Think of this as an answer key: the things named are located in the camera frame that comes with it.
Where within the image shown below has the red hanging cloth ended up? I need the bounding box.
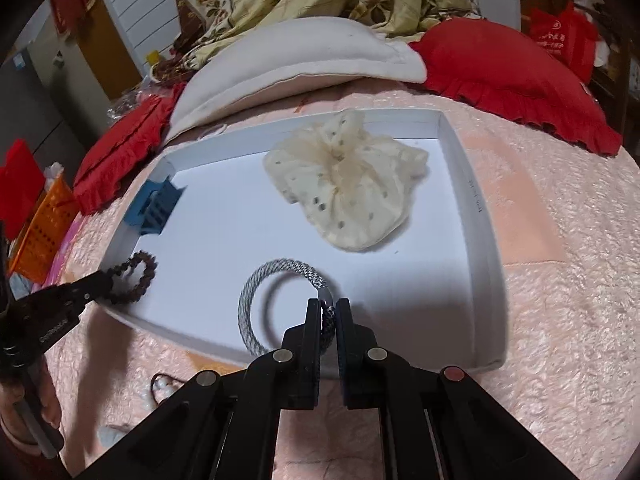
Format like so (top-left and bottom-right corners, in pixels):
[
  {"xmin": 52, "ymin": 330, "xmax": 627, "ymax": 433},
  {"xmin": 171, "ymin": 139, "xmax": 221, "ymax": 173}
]
[{"xmin": 50, "ymin": 0, "xmax": 98, "ymax": 36}]

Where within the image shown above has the wooden door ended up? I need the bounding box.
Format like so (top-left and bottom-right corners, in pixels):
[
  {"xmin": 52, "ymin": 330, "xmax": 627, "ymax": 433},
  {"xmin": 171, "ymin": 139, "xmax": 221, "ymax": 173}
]
[{"xmin": 92, "ymin": 0, "xmax": 142, "ymax": 102}]

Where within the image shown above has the person's left hand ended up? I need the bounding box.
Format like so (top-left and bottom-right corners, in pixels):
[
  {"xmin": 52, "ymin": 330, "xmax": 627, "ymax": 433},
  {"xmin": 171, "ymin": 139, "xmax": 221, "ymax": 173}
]
[{"xmin": 0, "ymin": 355, "xmax": 63, "ymax": 448}]

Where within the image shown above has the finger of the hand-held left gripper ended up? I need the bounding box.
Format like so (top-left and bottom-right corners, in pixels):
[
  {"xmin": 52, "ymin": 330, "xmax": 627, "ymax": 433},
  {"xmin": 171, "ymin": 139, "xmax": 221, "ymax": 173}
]
[{"xmin": 47, "ymin": 269, "xmax": 115, "ymax": 315}]

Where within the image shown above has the cream dotted scrunchie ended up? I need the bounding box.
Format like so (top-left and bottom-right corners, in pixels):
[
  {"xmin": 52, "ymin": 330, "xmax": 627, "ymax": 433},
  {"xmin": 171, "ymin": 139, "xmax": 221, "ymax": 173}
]
[{"xmin": 262, "ymin": 110, "xmax": 431, "ymax": 252}]

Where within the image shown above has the red shopping bag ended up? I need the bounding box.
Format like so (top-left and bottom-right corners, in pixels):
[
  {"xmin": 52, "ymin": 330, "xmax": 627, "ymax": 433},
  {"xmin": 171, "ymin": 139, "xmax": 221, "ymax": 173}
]
[{"xmin": 529, "ymin": 2, "xmax": 601, "ymax": 81}]

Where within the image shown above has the grey braided bracelet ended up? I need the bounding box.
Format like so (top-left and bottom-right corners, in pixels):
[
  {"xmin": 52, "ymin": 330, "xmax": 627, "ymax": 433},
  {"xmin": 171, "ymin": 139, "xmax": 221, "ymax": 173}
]
[{"xmin": 239, "ymin": 258, "xmax": 337, "ymax": 356}]

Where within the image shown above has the white cardboard box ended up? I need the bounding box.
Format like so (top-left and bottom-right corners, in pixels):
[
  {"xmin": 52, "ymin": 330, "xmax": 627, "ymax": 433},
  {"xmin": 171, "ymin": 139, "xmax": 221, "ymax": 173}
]
[{"xmin": 97, "ymin": 108, "xmax": 508, "ymax": 378}]

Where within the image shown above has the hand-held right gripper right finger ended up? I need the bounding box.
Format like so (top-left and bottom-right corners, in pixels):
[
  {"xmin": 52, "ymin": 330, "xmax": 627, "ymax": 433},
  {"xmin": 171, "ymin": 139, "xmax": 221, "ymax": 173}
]
[{"xmin": 336, "ymin": 298, "xmax": 581, "ymax": 480}]

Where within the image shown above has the white bead bracelet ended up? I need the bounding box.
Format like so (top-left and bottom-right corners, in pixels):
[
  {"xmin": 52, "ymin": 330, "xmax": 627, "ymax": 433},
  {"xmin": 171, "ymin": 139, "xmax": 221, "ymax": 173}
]
[{"xmin": 150, "ymin": 372, "xmax": 188, "ymax": 411}]

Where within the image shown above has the brown bead bracelet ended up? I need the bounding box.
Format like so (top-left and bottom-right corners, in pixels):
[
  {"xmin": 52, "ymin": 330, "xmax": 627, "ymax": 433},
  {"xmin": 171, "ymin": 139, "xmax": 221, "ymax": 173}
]
[{"xmin": 102, "ymin": 251, "xmax": 158, "ymax": 306}]

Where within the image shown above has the clear plastic bag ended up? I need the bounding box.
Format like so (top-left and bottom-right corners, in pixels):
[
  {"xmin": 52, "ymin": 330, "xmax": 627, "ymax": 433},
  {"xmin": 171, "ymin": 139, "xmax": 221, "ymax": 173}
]
[{"xmin": 107, "ymin": 87, "xmax": 166, "ymax": 121}]

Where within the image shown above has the orange plastic basket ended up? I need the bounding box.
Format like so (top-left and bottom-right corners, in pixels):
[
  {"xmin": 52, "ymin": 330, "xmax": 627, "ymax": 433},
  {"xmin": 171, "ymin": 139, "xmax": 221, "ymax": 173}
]
[{"xmin": 7, "ymin": 175, "xmax": 81, "ymax": 283}]

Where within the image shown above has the blue hair claw clip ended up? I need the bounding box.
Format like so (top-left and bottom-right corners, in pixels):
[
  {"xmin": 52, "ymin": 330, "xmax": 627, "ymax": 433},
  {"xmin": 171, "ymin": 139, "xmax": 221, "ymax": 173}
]
[{"xmin": 124, "ymin": 178, "xmax": 187, "ymax": 236}]

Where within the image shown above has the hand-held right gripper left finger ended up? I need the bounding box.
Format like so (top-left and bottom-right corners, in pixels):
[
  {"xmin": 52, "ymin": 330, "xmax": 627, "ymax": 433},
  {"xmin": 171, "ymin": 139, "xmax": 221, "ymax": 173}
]
[{"xmin": 72, "ymin": 298, "xmax": 323, "ymax": 480}]

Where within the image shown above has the white slatted headboard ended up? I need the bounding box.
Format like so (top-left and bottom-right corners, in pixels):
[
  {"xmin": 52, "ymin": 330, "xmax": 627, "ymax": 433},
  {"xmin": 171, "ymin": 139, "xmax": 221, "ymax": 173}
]
[{"xmin": 100, "ymin": 0, "xmax": 182, "ymax": 81}]

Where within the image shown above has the red ruffled pillow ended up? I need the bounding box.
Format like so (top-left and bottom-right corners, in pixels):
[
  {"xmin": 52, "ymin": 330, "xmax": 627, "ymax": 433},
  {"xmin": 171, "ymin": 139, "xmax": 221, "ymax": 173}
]
[
  {"xmin": 407, "ymin": 17, "xmax": 623, "ymax": 156},
  {"xmin": 74, "ymin": 82, "xmax": 188, "ymax": 216}
]

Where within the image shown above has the grey cabinet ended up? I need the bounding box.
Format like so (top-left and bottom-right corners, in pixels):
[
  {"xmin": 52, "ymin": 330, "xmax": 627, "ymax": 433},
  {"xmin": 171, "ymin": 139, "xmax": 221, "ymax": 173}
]
[{"xmin": 7, "ymin": 35, "xmax": 108, "ymax": 161}]

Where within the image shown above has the purple floral cloth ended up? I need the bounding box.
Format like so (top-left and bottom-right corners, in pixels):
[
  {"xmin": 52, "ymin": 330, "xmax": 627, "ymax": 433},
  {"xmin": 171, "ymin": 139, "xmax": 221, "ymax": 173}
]
[{"xmin": 47, "ymin": 212, "xmax": 86, "ymax": 283}]

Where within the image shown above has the white pillow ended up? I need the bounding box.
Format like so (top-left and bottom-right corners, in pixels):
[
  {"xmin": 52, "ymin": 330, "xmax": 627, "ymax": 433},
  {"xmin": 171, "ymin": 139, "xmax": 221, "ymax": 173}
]
[{"xmin": 162, "ymin": 16, "xmax": 428, "ymax": 143}]

